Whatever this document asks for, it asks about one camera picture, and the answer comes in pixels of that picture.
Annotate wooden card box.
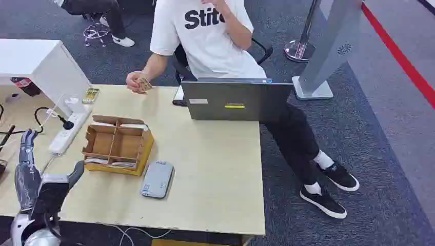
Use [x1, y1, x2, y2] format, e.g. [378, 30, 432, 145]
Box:
[81, 114, 155, 177]

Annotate green yellow card pack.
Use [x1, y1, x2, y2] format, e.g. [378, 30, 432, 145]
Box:
[81, 87, 101, 105]

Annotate grey kiosk stand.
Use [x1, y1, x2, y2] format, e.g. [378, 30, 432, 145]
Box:
[291, 0, 365, 101]

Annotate chrome stool base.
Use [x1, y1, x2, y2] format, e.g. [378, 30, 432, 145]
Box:
[83, 13, 112, 48]

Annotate white power strip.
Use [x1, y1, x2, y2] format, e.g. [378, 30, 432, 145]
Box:
[48, 104, 93, 156]

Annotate red black bottle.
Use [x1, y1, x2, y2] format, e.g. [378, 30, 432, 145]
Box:
[10, 77, 43, 98]

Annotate white cards in slot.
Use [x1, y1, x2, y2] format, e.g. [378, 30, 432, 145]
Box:
[120, 122, 149, 132]

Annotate stack of cards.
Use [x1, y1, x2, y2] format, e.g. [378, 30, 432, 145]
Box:
[84, 156, 137, 170]

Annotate person's right hand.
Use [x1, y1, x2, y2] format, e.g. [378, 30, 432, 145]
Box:
[125, 70, 153, 95]

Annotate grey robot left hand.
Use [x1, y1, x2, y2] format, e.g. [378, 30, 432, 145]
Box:
[13, 128, 86, 222]

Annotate white cabinet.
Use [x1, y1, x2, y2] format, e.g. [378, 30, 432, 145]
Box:
[0, 38, 92, 117]

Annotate seated person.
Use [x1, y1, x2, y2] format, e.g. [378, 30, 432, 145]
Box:
[125, 0, 360, 220]

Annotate grey laptop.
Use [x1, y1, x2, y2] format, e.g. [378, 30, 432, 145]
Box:
[181, 77, 295, 122]

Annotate yellow wooden board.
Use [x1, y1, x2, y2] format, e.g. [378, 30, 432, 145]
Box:
[151, 238, 252, 246]

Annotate white power strip cable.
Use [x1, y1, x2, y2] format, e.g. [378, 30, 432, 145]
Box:
[39, 153, 58, 175]

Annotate thin black cable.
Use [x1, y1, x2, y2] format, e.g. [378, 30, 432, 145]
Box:
[0, 103, 44, 151]

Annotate person in black trousers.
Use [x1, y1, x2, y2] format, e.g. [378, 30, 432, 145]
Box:
[53, 0, 136, 48]

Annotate white cable under desk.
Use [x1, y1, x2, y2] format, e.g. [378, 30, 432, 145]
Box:
[109, 224, 173, 246]

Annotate small printed card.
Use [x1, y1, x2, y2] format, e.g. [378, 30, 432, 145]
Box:
[137, 77, 153, 92]

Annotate grey flat card reader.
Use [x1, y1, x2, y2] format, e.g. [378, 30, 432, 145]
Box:
[139, 159, 176, 200]

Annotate chrome stanchion post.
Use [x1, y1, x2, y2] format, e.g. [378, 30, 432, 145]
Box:
[284, 0, 323, 64]

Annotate black plug with cable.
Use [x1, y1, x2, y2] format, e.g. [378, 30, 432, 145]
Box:
[34, 106, 75, 134]

